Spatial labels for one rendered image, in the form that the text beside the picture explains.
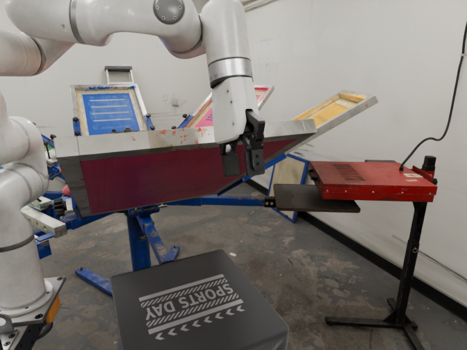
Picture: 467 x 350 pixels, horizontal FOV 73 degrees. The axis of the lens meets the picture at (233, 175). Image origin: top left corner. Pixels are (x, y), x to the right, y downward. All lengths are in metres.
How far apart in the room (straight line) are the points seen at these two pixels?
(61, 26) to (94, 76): 4.59
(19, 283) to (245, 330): 0.59
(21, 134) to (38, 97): 4.45
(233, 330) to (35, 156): 0.69
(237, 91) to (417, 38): 2.34
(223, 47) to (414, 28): 2.35
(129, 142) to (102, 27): 0.20
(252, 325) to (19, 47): 0.88
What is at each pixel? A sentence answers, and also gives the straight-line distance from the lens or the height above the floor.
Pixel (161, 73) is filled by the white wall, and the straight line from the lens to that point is 5.37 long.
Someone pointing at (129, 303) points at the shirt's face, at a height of 0.95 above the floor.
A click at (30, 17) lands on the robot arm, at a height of 1.74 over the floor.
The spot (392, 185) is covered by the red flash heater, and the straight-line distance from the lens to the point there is 1.81.
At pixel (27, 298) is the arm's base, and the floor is 1.16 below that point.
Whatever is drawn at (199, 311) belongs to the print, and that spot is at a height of 0.95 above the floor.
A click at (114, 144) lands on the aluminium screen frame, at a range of 0.64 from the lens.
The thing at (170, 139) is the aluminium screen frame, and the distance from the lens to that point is 0.66.
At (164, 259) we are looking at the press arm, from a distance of 1.38.
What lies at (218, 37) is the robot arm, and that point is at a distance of 0.55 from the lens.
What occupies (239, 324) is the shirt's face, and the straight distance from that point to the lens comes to 1.02.
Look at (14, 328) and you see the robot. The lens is 0.89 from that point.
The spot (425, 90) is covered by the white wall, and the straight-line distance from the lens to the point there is 2.69.
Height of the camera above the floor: 1.65
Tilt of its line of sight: 18 degrees down
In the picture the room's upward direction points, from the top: straight up
